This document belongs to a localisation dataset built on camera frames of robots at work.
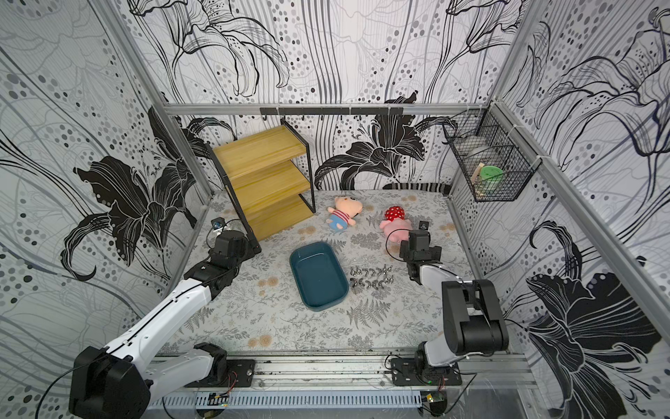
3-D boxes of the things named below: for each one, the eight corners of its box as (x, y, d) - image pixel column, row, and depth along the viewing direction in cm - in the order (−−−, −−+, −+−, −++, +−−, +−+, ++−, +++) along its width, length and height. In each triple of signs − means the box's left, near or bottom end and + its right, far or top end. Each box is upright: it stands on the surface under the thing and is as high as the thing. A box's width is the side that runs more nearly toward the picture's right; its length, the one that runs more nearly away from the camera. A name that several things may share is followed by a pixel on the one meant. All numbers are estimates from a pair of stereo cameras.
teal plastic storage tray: (306, 318, 85) (304, 313, 81) (288, 258, 99) (285, 251, 95) (353, 299, 89) (353, 293, 84) (329, 244, 103) (328, 236, 99)
